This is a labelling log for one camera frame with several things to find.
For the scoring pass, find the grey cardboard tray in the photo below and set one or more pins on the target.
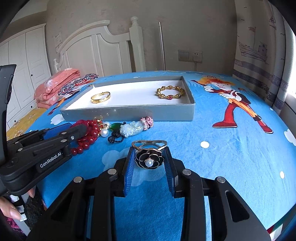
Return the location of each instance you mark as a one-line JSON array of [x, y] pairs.
[[129, 113]]

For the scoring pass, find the paper wall notice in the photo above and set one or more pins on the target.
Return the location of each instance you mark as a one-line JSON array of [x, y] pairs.
[[58, 40]]

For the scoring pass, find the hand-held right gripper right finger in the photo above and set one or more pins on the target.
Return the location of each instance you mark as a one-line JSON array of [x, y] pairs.
[[170, 177]]

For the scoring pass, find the blue cartoon bedsheet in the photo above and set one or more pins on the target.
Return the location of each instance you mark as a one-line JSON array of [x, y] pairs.
[[208, 162]]

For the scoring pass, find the wall switch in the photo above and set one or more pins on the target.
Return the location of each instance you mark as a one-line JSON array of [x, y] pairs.
[[184, 55]]

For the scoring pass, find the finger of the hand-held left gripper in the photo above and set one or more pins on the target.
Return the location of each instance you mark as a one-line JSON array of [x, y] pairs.
[[77, 132], [56, 130]]

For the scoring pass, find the metal pole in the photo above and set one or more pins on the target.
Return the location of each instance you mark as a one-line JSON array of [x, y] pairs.
[[161, 46]]

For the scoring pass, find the boat print curtain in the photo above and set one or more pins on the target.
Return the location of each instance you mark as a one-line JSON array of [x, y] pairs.
[[254, 46]]

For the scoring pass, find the person's left hand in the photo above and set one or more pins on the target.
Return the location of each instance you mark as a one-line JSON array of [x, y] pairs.
[[9, 208]]

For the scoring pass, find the yellow floral bedsheet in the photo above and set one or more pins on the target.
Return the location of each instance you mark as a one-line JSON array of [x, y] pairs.
[[25, 120]]

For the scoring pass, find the wall socket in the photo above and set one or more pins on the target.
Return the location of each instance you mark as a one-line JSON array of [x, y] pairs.
[[196, 55]]

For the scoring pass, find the pink folded quilt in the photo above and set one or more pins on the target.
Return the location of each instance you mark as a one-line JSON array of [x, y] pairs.
[[60, 81]]

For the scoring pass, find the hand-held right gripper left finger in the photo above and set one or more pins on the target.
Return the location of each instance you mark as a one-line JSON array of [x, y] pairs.
[[129, 172]]

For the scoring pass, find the plain gold bangle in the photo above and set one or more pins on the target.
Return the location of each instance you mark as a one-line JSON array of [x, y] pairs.
[[100, 101]]

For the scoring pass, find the white wardrobe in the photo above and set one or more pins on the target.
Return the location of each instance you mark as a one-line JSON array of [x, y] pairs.
[[20, 69]]

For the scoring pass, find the white wooden headboard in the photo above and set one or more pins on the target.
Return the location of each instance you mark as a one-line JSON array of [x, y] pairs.
[[101, 53]]

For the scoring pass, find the patterned pillow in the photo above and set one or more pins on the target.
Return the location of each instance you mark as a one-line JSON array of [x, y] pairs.
[[78, 83]]

